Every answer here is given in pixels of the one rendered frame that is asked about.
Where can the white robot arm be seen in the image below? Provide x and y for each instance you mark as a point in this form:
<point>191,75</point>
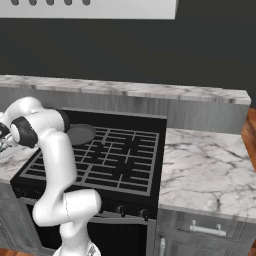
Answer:
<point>55,160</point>

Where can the black gas hob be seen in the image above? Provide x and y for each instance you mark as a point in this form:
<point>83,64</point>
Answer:
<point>126,156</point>

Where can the dark grey round pan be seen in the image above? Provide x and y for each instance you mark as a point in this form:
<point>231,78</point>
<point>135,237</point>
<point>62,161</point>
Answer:
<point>81,134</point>

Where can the white range hood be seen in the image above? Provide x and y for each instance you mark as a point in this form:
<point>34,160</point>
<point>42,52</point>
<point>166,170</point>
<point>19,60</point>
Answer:
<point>100,8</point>

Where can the grey cupboard door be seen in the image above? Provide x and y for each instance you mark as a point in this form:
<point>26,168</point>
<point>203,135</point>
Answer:
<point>200,248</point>

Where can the grey drawer front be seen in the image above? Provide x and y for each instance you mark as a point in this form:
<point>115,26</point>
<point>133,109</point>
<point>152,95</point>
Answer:
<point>240,230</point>

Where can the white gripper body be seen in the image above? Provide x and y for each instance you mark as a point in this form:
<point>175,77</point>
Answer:
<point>4,144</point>

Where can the black hob knob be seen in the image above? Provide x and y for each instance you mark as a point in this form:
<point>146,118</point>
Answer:
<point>122,210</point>
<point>145,214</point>

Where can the black oven door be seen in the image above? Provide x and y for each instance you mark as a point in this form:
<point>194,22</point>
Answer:
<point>116,240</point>

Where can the grey cupboard run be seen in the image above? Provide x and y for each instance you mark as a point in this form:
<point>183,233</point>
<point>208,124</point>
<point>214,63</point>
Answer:
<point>15,216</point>

